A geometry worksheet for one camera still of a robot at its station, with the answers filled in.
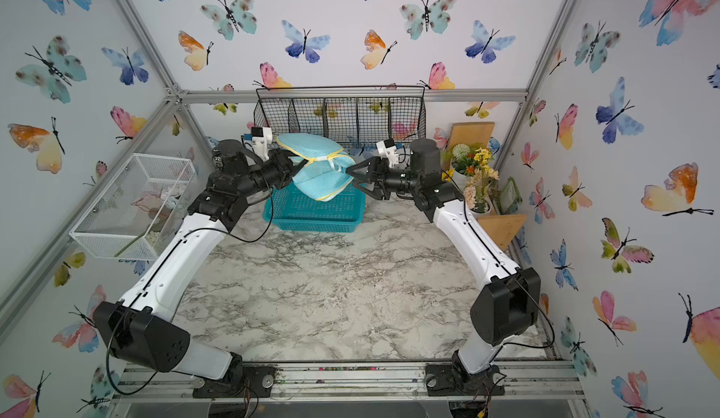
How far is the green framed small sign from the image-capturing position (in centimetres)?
109

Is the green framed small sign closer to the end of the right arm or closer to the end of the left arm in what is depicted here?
the end of the right arm

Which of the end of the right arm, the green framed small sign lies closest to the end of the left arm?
the end of the right arm
